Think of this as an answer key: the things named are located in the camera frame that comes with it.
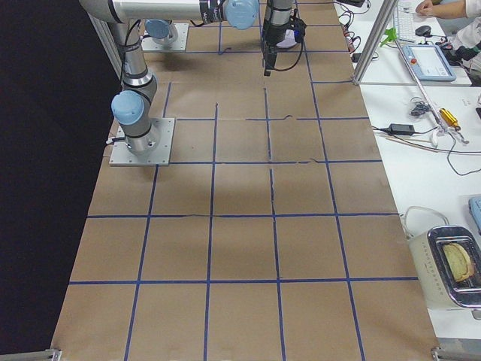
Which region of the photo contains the brown paper table cover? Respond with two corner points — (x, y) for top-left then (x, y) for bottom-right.
(52, 1), (437, 360)

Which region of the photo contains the aluminium frame post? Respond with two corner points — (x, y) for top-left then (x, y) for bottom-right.
(352, 0), (397, 85)

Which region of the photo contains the cream toaster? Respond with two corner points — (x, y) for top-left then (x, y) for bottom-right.
(408, 225), (480, 320)

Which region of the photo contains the black power adapter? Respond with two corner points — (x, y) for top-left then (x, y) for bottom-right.
(388, 123), (416, 136)

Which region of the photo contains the black computer mouse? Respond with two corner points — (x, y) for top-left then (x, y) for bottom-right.
(415, 25), (431, 38)

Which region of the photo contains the yellow tool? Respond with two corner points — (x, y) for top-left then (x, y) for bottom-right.
(439, 108), (461, 131)

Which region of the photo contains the white keyboard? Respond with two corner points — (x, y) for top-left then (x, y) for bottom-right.
(392, 6), (416, 43)

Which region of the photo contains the person hand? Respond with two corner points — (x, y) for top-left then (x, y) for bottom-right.
(416, 0), (434, 17)

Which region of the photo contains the teach pendant tablet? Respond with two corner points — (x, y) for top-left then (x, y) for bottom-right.
(401, 44), (456, 82)

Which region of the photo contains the long reach grabber stick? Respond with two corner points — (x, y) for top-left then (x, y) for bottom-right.
(380, 27), (470, 148)

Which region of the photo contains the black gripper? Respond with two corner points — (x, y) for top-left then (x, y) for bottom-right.
(262, 21), (290, 77)

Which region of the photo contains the toast slice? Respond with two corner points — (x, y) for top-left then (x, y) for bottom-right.
(443, 243), (474, 282)

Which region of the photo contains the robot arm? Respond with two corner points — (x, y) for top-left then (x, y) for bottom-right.
(144, 19), (178, 44)
(80, 1), (259, 157)

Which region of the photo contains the lilac plate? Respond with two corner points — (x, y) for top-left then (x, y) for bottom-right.
(277, 29), (300, 50)

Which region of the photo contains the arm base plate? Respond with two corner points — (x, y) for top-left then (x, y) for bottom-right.
(142, 20), (189, 53)
(109, 118), (175, 166)

